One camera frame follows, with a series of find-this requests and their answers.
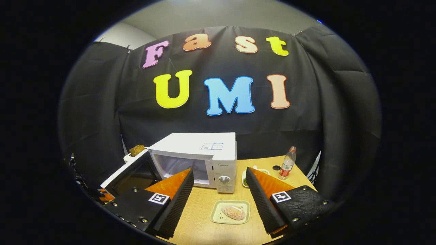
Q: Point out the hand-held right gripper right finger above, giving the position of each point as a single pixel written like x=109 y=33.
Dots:
x=262 y=204

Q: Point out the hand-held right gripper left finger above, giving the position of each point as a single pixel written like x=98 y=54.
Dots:
x=177 y=204

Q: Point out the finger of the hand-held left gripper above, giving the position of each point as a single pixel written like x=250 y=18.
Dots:
x=106 y=196

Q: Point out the breaded croquette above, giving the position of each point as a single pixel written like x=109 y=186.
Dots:
x=233 y=212

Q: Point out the white microwave oven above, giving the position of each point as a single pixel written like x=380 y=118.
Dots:
x=197 y=143

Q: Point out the divided plate of beans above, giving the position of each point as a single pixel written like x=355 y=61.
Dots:
x=244 y=178

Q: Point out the small black round disc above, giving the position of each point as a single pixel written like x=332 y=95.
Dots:
x=276 y=167

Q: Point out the pale green rectangular tray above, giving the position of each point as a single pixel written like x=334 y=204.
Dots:
x=215 y=215

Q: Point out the clear plastic water bottle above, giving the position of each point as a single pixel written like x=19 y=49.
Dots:
x=286 y=166

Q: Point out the white toaster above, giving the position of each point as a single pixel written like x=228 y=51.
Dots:
x=128 y=157

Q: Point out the brown toast slice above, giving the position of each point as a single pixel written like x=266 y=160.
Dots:
x=137 y=150

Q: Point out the black quilted side panel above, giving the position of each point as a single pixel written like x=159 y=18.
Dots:
x=88 y=112
x=347 y=112

